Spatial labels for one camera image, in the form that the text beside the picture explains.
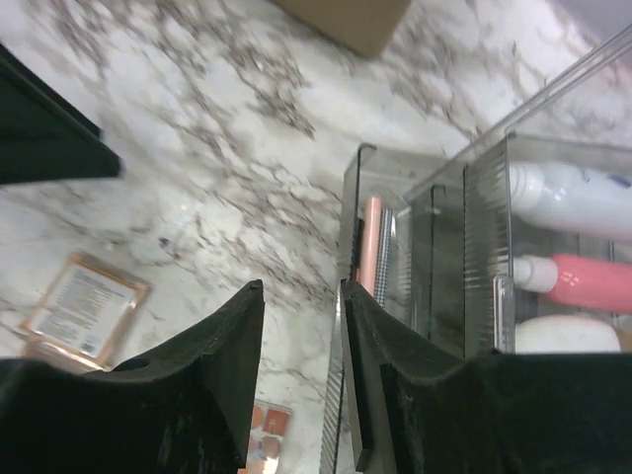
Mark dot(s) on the white spray bottle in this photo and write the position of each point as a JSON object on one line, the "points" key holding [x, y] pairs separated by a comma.
{"points": [[569, 198]]}

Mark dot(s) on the labelled compact box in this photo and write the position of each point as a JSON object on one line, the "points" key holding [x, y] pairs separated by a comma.
{"points": [[84, 316]]}

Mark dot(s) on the white egg-shaped sponge case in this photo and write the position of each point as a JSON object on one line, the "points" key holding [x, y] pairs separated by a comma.
{"points": [[565, 334]]}

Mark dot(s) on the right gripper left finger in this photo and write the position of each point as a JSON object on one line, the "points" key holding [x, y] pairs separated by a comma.
{"points": [[184, 406]]}

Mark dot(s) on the clear acrylic makeup organizer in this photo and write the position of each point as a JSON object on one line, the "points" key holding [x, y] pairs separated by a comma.
{"points": [[455, 235]]}

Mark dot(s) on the houndstooth patterned eyeliner pen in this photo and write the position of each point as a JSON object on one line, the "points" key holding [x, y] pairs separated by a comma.
{"points": [[383, 258]]}

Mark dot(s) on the pink tube with white cap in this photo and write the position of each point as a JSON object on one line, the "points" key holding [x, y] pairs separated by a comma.
{"points": [[576, 281]]}

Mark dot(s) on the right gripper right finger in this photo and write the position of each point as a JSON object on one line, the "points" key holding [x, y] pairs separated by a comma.
{"points": [[415, 408]]}

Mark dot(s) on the orange eyeshadow palette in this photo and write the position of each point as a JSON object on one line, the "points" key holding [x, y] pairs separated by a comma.
{"points": [[269, 427]]}

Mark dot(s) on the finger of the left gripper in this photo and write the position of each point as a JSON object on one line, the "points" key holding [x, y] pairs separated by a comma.
{"points": [[43, 137]]}

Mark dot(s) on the tan plastic toolbox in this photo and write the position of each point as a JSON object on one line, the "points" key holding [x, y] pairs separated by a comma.
{"points": [[363, 26]]}

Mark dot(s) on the pale pink makeup stick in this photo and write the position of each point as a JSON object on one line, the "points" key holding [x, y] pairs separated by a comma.
{"points": [[366, 274]]}

